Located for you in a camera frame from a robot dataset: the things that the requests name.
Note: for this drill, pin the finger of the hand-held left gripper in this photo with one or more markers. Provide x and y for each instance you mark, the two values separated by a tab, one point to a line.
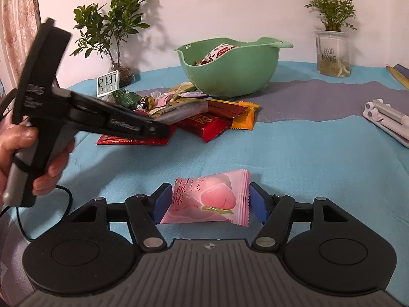
124	126
96	105

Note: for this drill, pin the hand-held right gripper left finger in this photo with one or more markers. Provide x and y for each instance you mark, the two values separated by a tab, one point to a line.
163	201

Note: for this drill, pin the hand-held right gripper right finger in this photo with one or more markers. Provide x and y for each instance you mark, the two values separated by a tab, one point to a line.
257	204

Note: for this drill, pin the red snack packet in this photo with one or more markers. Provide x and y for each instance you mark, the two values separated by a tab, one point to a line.
111	140
201	124

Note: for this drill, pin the dark gold foil candy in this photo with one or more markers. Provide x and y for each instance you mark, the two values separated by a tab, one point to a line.
146	103

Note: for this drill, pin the pink peach snack packet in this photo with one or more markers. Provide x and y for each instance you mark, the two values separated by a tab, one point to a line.
204	198

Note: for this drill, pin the small pink packet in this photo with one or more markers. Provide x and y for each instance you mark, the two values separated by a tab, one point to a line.
167	98

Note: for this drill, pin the green plastic bowl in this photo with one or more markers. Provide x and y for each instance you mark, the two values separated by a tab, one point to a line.
230	76

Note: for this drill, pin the heap of mixed snacks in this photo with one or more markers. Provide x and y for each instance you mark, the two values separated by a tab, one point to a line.
220	52

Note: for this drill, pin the person's left hand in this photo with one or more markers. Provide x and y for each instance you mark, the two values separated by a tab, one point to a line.
12	140

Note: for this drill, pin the white digital clock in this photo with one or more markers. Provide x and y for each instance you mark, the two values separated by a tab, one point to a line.
108	84

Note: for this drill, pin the green snack packet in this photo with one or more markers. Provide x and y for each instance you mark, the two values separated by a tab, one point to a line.
127	99

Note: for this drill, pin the black curved bar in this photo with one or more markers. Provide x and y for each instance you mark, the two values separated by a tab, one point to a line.
6	102

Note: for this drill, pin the clear wrapped candy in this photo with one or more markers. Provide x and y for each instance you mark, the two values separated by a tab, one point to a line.
156	95

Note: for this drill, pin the pink floral curtain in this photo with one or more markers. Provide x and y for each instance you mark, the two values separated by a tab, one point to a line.
16	22

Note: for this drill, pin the white flat packet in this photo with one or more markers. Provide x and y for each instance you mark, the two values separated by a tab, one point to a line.
195	94

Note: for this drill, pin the orange snack packet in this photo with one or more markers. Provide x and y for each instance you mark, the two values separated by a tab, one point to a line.
244	118

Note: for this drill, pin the leafy plant in glass vase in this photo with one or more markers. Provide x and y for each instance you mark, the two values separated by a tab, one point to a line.
119	12

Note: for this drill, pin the long red packet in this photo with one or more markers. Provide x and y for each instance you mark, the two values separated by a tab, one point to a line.
223	107

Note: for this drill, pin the white folding phone stand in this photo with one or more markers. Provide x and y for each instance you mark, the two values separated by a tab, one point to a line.
386	115

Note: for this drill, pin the small plant in glass jar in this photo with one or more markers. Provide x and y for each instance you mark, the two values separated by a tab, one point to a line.
332	60

